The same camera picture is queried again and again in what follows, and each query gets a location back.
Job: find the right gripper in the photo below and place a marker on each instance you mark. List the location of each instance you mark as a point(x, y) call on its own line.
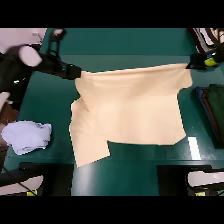
point(196, 61)

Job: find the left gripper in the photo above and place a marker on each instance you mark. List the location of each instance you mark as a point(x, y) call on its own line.
point(72, 71)

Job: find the cream T-shirt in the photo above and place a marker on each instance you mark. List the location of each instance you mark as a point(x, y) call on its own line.
point(133, 106)

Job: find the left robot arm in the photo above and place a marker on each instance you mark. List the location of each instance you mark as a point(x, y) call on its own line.
point(13, 71)

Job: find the blue garment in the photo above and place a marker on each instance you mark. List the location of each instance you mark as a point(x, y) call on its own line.
point(202, 103)

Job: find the dark green garment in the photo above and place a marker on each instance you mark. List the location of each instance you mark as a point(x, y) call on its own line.
point(217, 113)

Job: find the white garment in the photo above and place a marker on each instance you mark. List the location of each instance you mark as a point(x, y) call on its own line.
point(26, 136)

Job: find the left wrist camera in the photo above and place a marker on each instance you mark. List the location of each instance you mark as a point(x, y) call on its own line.
point(54, 42)

